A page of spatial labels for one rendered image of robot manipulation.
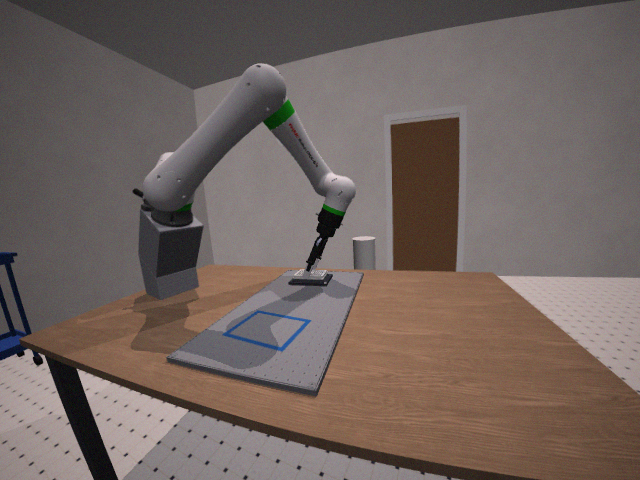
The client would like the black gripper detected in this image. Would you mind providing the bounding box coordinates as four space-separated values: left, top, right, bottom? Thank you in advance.
302 222 336 279

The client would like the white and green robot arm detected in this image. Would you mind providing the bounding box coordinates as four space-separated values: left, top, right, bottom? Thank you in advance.
133 63 356 229

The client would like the blue tape outline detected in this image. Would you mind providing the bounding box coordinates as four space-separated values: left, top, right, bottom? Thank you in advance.
222 311 312 352

